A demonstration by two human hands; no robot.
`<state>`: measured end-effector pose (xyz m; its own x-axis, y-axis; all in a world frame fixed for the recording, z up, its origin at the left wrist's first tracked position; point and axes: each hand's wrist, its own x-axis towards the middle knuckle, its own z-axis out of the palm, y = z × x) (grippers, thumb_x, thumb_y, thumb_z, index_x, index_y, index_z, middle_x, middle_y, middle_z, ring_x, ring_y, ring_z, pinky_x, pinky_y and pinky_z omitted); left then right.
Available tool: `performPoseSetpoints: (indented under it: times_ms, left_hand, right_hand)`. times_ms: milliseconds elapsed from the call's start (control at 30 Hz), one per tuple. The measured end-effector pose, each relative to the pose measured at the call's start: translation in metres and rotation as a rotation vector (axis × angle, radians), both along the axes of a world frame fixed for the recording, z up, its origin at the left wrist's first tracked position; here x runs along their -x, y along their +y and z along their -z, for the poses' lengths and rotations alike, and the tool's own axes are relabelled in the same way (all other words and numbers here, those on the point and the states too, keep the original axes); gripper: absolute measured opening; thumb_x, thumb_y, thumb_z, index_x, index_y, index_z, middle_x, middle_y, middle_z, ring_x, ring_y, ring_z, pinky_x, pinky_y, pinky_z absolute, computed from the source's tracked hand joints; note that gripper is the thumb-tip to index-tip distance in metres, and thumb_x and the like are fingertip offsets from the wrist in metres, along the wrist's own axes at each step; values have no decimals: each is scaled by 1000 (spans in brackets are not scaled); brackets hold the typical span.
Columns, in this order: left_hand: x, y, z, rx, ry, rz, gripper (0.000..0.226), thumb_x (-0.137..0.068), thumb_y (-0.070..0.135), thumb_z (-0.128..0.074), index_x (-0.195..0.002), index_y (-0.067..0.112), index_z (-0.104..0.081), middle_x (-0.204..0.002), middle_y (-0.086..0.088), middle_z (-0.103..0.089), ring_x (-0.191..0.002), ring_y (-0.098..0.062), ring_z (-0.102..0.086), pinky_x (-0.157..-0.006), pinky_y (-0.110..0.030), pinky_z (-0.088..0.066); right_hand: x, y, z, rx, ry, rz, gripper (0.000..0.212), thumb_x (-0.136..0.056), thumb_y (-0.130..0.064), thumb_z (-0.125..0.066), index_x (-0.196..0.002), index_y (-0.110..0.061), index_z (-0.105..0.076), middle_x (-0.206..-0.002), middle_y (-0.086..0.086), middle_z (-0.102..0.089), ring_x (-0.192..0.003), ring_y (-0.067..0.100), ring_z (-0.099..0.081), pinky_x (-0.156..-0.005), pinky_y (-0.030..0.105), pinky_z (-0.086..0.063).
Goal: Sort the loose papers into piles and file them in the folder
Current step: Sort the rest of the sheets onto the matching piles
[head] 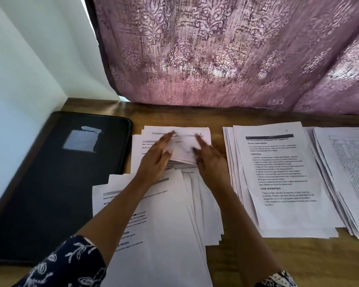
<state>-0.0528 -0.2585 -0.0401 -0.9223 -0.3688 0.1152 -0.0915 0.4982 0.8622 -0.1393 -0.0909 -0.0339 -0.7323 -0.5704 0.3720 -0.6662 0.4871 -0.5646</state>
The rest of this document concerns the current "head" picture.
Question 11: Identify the person's right hand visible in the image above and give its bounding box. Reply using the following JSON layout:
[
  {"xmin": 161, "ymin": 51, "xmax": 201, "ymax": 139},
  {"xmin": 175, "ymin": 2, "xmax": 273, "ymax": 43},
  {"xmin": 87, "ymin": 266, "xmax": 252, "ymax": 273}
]
[{"xmin": 193, "ymin": 134, "xmax": 233, "ymax": 194}]

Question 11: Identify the person's left hand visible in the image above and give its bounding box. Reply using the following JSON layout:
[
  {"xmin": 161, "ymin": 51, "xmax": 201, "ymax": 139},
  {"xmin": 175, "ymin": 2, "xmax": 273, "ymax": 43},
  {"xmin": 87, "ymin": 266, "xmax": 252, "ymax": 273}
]
[{"xmin": 133, "ymin": 130, "xmax": 178, "ymax": 189}]

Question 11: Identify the grey-header text paper pile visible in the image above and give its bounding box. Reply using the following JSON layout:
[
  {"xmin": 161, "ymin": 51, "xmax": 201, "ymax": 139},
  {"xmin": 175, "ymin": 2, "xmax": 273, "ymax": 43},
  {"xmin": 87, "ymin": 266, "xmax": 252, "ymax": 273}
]
[{"xmin": 130, "ymin": 125, "xmax": 225, "ymax": 246}]

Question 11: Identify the dark-header text paper pile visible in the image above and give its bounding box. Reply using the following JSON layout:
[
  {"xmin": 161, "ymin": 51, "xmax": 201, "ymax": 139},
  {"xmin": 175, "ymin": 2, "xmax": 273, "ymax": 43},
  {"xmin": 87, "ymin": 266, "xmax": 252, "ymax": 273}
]
[{"xmin": 222, "ymin": 121, "xmax": 345, "ymax": 239}]

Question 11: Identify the stack of printed papers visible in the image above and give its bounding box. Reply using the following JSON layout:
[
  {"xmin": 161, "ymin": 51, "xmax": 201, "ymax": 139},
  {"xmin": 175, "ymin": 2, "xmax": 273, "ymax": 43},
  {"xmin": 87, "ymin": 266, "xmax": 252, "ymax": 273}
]
[{"xmin": 91, "ymin": 170, "xmax": 214, "ymax": 287}]

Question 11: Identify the black folder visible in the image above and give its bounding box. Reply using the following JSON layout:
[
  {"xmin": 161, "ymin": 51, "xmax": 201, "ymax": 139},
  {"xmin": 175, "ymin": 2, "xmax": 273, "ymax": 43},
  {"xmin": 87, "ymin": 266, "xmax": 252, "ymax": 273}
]
[{"xmin": 0, "ymin": 111, "xmax": 134, "ymax": 265}]

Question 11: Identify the table-print paper pile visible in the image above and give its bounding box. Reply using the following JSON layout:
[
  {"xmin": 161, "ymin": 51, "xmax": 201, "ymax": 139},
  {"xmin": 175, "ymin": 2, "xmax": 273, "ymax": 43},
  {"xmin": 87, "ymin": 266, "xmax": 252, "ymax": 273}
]
[{"xmin": 304, "ymin": 126, "xmax": 359, "ymax": 240}]

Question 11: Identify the person's right forearm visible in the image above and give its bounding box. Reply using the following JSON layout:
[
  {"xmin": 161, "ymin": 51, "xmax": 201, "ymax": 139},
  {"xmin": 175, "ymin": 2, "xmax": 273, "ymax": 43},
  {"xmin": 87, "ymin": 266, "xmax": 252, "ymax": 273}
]
[{"xmin": 214, "ymin": 187, "xmax": 282, "ymax": 285}]

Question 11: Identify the person's left forearm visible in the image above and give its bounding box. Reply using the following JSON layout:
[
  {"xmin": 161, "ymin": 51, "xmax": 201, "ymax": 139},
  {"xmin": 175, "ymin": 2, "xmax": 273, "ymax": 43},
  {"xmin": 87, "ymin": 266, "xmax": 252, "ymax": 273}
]
[{"xmin": 77, "ymin": 179, "xmax": 159, "ymax": 267}]

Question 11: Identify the pink patterned curtain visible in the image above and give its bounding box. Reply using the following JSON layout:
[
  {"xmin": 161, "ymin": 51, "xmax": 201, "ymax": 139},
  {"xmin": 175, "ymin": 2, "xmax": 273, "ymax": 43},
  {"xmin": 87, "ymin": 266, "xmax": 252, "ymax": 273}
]
[{"xmin": 84, "ymin": 0, "xmax": 359, "ymax": 116}]

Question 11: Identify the white curtain lining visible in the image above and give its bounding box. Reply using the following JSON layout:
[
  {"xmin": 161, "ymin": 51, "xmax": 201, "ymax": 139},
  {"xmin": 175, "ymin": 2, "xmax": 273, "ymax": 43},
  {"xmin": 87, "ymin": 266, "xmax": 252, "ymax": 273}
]
[{"xmin": 0, "ymin": 0, "xmax": 120, "ymax": 102}]

